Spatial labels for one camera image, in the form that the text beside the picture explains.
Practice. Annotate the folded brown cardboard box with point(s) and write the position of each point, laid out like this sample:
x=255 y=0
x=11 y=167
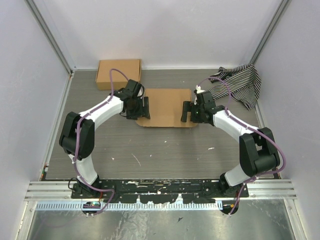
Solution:
x=117 y=71

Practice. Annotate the white slotted cable duct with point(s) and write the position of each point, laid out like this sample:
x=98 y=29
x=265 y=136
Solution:
x=95 y=206

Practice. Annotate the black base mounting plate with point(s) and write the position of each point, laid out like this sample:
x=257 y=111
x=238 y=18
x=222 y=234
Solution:
x=156 y=191

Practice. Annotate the aluminium corner post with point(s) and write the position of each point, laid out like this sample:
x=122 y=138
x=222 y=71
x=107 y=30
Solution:
x=279 y=12
x=48 y=34

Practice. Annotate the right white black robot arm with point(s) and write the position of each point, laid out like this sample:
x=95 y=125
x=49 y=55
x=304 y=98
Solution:
x=257 y=151

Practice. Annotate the right aluminium corner post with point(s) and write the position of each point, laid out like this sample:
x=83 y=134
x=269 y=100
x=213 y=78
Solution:
x=279 y=12

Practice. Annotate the brown cardboard box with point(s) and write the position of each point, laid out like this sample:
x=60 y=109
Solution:
x=117 y=71
x=166 y=108

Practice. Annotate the aluminium front rail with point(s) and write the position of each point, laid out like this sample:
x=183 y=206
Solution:
x=259 y=189

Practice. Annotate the left aluminium corner post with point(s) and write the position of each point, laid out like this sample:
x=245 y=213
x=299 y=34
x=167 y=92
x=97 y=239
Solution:
x=48 y=34

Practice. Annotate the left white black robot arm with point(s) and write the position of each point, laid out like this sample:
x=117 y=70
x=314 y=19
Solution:
x=77 y=137

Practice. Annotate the striped black white cloth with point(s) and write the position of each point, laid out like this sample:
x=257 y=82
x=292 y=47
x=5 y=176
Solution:
x=243 y=82

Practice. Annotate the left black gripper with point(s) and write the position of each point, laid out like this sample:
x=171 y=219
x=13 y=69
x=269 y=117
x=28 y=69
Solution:
x=143 y=111

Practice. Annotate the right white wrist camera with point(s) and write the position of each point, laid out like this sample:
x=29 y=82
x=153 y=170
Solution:
x=197 y=91

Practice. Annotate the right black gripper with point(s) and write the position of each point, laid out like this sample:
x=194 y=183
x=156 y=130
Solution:
x=188 y=107

